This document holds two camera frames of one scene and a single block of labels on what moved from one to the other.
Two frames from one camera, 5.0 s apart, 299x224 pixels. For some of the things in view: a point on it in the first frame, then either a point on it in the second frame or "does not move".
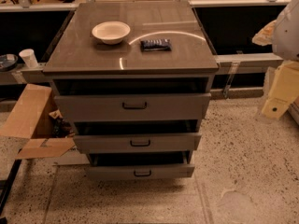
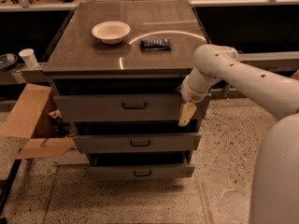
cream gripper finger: [284, 91] -> [193, 89]
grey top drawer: [136, 107] does not move
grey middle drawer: [138, 143] does not move
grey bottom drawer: [127, 172] does not move
